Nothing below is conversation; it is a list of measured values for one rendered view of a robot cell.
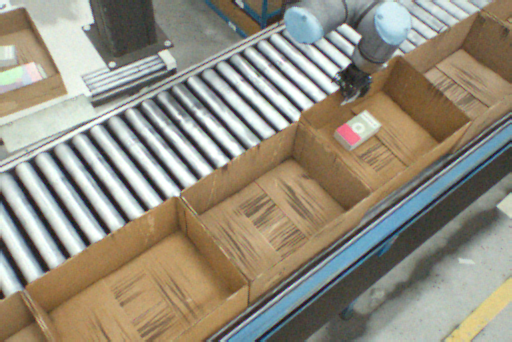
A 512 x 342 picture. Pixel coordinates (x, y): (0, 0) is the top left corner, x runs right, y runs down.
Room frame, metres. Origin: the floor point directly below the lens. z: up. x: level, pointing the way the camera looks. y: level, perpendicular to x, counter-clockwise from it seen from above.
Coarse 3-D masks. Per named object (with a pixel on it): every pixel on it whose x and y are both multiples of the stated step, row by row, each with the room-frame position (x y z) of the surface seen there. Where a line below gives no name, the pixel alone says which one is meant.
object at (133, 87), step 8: (152, 72) 1.36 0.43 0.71; (160, 72) 1.36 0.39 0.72; (168, 72) 1.37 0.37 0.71; (176, 72) 1.39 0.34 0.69; (136, 80) 1.31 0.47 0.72; (144, 80) 1.31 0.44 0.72; (152, 80) 1.33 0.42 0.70; (160, 80) 1.35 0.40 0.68; (112, 88) 1.26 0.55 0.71; (120, 88) 1.26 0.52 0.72; (128, 88) 1.27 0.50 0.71; (136, 88) 1.29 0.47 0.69; (96, 96) 1.21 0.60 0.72; (104, 96) 1.22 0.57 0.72; (112, 96) 1.24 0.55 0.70; (120, 96) 1.25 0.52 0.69; (96, 104) 1.20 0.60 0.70; (0, 144) 0.99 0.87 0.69
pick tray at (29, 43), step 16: (0, 16) 1.44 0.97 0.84; (16, 16) 1.47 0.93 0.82; (0, 32) 1.43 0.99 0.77; (16, 32) 1.45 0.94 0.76; (32, 32) 1.46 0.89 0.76; (16, 48) 1.37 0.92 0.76; (32, 48) 1.38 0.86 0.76; (48, 64) 1.31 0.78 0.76; (48, 80) 1.16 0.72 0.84; (0, 96) 1.07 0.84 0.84; (16, 96) 1.10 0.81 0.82; (32, 96) 1.12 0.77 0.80; (48, 96) 1.15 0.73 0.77; (0, 112) 1.06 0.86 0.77; (16, 112) 1.08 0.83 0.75
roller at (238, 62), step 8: (232, 56) 1.45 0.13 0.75; (240, 56) 1.45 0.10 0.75; (232, 64) 1.43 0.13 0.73; (240, 64) 1.41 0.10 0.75; (248, 64) 1.41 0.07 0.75; (240, 72) 1.39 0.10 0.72; (248, 72) 1.37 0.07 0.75; (256, 72) 1.37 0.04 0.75; (248, 80) 1.35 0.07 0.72; (256, 80) 1.34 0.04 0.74; (264, 80) 1.34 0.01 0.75; (256, 88) 1.32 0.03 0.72; (264, 88) 1.30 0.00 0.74; (272, 88) 1.30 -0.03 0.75; (264, 96) 1.28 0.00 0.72; (272, 96) 1.27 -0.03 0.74; (280, 96) 1.26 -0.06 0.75; (280, 104) 1.23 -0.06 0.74; (288, 104) 1.23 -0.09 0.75; (288, 112) 1.20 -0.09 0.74; (296, 112) 1.20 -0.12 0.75; (296, 120) 1.17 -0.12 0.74
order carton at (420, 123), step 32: (384, 96) 1.15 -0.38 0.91; (416, 96) 1.10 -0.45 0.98; (320, 128) 1.00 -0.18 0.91; (384, 128) 1.03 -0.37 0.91; (416, 128) 1.05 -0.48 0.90; (448, 128) 1.00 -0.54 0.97; (352, 160) 0.90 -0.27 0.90; (384, 160) 0.92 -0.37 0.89; (416, 160) 0.81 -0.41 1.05; (384, 192) 0.76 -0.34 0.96
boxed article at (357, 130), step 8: (368, 112) 1.05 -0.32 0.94; (352, 120) 1.02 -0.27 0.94; (360, 120) 1.02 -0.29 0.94; (368, 120) 1.03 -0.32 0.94; (376, 120) 1.03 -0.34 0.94; (344, 128) 0.98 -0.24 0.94; (352, 128) 0.99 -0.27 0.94; (360, 128) 0.99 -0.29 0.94; (368, 128) 1.00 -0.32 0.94; (376, 128) 1.00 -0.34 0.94; (336, 136) 0.97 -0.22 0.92; (344, 136) 0.96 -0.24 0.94; (352, 136) 0.96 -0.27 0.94; (360, 136) 0.96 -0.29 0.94; (368, 136) 0.98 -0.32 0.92; (344, 144) 0.94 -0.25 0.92; (352, 144) 0.93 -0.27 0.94
